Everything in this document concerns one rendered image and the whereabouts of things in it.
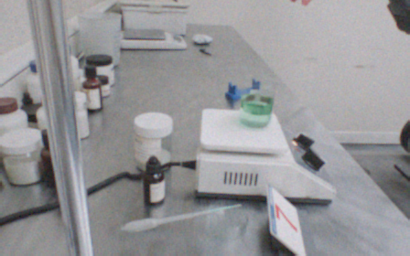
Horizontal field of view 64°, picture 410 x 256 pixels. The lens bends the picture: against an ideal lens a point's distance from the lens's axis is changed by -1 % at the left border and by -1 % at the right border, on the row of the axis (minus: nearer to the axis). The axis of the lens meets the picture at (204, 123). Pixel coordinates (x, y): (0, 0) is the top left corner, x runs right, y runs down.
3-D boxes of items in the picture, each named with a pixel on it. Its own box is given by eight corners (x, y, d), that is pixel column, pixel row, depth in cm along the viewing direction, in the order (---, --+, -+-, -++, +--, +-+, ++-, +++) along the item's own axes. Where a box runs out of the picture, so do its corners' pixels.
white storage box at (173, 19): (182, 23, 183) (183, -5, 176) (189, 37, 150) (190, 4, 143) (125, 21, 178) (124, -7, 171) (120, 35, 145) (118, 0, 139)
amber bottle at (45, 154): (52, 191, 46) (43, 139, 43) (40, 181, 48) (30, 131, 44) (74, 181, 49) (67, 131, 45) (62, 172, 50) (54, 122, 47)
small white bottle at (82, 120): (80, 141, 59) (75, 103, 56) (70, 136, 61) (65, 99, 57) (92, 134, 62) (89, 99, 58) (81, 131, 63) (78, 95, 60)
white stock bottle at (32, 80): (69, 117, 68) (62, 63, 63) (36, 123, 64) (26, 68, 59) (60, 107, 72) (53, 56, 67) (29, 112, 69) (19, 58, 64)
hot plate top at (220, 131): (274, 117, 55) (275, 112, 54) (289, 154, 44) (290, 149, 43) (201, 112, 54) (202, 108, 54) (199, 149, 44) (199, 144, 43)
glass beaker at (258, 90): (229, 122, 51) (234, 71, 47) (257, 116, 53) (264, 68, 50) (251, 139, 46) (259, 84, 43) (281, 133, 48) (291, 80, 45)
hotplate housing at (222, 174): (309, 158, 59) (318, 118, 55) (333, 208, 47) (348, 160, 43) (185, 151, 58) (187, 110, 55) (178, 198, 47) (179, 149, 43)
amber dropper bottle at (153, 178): (138, 200, 46) (136, 157, 43) (151, 189, 48) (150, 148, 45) (156, 208, 44) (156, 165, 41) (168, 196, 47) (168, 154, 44)
